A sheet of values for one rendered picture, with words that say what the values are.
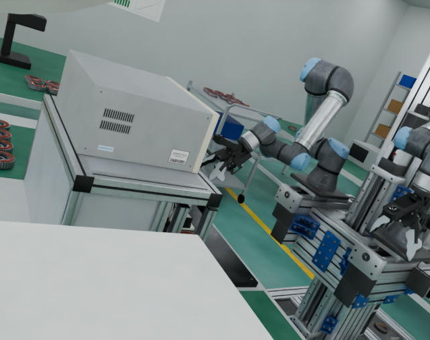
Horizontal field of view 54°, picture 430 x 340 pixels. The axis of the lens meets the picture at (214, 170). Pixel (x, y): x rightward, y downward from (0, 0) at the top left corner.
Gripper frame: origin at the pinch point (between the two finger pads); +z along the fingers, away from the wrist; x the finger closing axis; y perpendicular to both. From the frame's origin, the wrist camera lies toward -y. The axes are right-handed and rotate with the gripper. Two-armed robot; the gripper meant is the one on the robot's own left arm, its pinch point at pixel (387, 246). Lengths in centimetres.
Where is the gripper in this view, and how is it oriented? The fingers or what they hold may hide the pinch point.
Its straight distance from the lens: 139.0
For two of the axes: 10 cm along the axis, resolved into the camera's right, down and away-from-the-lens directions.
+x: -4.9, -4.5, 7.4
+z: -3.5, 8.9, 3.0
